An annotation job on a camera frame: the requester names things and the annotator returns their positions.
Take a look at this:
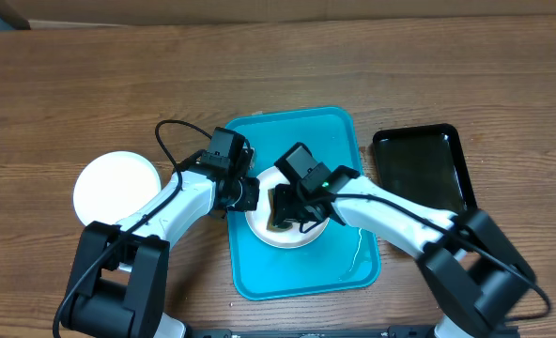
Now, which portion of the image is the black plastic tray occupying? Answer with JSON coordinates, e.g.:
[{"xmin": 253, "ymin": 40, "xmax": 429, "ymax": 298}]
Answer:
[{"xmin": 373, "ymin": 123, "xmax": 477, "ymax": 213}]

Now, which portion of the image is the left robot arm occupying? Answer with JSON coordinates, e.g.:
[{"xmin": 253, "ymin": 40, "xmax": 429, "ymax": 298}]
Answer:
[{"xmin": 52, "ymin": 156, "xmax": 259, "ymax": 337}]

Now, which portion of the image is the white plate red stain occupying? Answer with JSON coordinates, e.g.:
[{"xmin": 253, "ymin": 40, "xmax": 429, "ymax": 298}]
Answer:
[{"xmin": 245, "ymin": 166, "xmax": 329, "ymax": 249}]

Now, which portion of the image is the white plate blue rim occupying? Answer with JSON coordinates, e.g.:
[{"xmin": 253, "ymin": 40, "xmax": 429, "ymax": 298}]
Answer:
[{"xmin": 72, "ymin": 151, "xmax": 162, "ymax": 225}]

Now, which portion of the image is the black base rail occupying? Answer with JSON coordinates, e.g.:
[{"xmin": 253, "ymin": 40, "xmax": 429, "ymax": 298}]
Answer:
[{"xmin": 185, "ymin": 325, "xmax": 434, "ymax": 338}]

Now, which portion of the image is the yellow green sponge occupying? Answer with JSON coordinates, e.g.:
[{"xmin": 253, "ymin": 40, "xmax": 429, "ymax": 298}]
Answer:
[{"xmin": 268, "ymin": 184, "xmax": 293, "ymax": 232}]

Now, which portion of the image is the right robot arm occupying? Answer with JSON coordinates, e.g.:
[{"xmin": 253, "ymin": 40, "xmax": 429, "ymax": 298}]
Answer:
[{"xmin": 271, "ymin": 163, "xmax": 535, "ymax": 337}]

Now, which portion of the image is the teal plastic tray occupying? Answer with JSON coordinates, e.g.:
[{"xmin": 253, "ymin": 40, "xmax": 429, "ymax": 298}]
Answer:
[{"xmin": 226, "ymin": 106, "xmax": 381, "ymax": 300}]

